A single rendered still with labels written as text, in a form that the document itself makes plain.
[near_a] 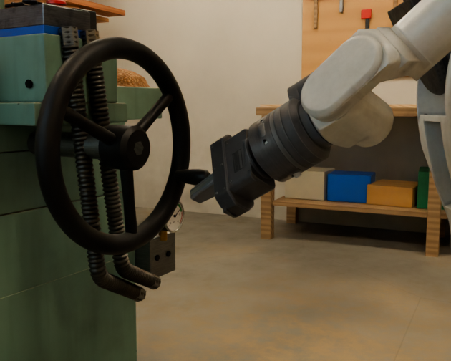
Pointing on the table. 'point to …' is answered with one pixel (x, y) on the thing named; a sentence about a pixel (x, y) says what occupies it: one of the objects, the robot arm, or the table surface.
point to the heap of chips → (130, 79)
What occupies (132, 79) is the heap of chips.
